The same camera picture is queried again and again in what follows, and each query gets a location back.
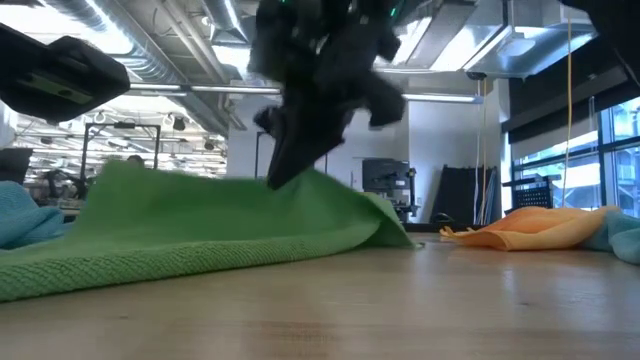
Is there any black printer machine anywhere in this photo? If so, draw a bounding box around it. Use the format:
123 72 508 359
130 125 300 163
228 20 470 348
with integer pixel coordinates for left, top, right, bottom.
361 157 419 224

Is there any large teal microfiber towel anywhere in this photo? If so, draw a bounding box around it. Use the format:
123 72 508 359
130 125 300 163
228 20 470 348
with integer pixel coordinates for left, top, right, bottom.
0 180 66 250

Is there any black leaning panel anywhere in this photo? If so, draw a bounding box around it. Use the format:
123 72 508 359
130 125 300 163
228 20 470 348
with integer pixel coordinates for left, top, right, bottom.
429 164 501 226

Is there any black monitor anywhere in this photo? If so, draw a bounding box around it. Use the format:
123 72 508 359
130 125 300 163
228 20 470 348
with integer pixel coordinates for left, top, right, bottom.
0 147 34 185

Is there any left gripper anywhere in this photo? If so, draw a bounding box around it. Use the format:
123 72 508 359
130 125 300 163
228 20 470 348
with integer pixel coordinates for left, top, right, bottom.
0 22 132 125

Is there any long ceiling light tube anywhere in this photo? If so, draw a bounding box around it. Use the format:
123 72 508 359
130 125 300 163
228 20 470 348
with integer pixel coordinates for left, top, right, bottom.
128 82 282 97
401 92 485 105

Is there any small teal microfiber towel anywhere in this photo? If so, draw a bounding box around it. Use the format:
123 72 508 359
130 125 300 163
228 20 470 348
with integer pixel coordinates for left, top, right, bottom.
582 208 640 265

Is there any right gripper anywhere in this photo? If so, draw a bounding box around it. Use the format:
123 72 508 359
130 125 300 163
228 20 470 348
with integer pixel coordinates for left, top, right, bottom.
249 34 408 191

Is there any black metal rack frame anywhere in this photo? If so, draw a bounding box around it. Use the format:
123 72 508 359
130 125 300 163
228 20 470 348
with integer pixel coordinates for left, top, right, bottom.
79 121 162 182

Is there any orange microfiber towel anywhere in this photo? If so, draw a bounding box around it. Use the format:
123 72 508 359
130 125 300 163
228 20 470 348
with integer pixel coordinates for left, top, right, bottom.
439 205 621 252

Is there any green microfiber towel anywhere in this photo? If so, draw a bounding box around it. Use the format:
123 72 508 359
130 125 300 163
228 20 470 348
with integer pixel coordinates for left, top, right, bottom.
0 159 417 304

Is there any yellow hanging cord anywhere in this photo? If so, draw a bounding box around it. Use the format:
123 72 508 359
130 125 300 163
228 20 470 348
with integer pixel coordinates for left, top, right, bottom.
562 19 574 207

